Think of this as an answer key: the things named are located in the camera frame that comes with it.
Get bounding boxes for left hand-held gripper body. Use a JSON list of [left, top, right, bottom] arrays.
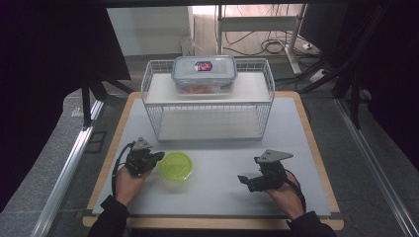
[[125, 136, 156, 178]]

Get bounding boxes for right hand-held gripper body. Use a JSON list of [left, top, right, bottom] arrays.
[[255, 149, 294, 192]]

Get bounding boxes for round clear container green lid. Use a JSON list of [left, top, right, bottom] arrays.
[[157, 150, 195, 194]]

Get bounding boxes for white wire shelf rack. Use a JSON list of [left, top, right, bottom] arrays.
[[140, 58, 276, 142]]

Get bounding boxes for rectangular clear container blue-rimmed lid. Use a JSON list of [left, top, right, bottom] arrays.
[[171, 54, 238, 96]]

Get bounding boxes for person's left hand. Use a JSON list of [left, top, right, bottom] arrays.
[[115, 164, 153, 207]]

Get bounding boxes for person's right hand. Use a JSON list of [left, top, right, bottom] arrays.
[[265, 179, 305, 220]]

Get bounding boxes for grey table mat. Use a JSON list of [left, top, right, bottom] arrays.
[[92, 97, 332, 218]]

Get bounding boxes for black metal stand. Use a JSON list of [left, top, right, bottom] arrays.
[[80, 76, 134, 128], [348, 69, 363, 130]]

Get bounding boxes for white power strip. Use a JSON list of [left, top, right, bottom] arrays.
[[308, 68, 330, 84]]

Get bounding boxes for black curtain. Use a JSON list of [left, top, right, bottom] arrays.
[[360, 0, 419, 162], [0, 0, 131, 212]]

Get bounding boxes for white panel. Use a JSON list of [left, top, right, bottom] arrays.
[[107, 6, 192, 57]]

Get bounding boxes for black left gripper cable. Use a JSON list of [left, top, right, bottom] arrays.
[[111, 141, 136, 198]]

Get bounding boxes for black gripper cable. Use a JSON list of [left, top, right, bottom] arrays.
[[284, 168, 307, 213], [111, 141, 136, 198]]

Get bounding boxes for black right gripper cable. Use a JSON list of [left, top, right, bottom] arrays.
[[284, 168, 307, 213]]

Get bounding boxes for aluminium rail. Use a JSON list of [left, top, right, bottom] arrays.
[[29, 99, 105, 237], [333, 98, 419, 237]]

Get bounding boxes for black floor cables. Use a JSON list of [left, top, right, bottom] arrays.
[[223, 29, 291, 57]]

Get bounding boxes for white metal desk frame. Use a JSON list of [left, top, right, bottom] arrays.
[[215, 3, 309, 75]]

